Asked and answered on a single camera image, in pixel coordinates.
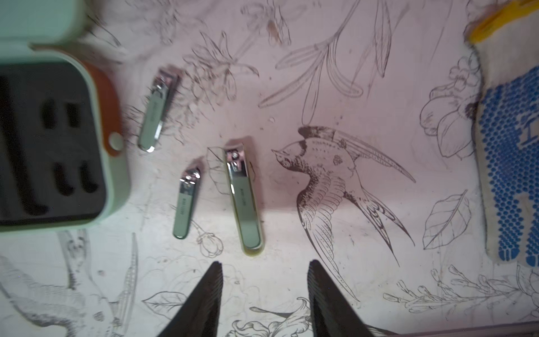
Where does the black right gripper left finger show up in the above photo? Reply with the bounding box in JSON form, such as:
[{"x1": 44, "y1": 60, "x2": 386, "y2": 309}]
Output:
[{"x1": 158, "y1": 261, "x2": 223, "y2": 337}]

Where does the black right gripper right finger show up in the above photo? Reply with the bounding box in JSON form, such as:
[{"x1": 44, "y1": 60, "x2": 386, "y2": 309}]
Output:
[{"x1": 307, "y1": 260, "x2": 373, "y2": 337}]

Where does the green case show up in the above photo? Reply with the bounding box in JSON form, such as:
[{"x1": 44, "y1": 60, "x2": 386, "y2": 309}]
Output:
[{"x1": 0, "y1": 0, "x2": 131, "y2": 234}]

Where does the green nail file tool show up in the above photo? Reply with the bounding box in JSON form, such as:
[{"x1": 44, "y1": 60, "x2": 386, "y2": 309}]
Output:
[{"x1": 173, "y1": 167, "x2": 201, "y2": 240}]

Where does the green nail clipper long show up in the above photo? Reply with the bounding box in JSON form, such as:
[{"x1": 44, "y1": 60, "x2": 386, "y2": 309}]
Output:
[{"x1": 224, "y1": 143, "x2": 264, "y2": 256}]

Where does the green nail tool centre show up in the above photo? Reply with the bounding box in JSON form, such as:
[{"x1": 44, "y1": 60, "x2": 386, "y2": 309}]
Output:
[{"x1": 138, "y1": 70, "x2": 180, "y2": 153}]

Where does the blue knit glove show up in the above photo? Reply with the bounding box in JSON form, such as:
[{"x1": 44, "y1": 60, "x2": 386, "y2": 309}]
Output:
[{"x1": 469, "y1": 1, "x2": 538, "y2": 268}]

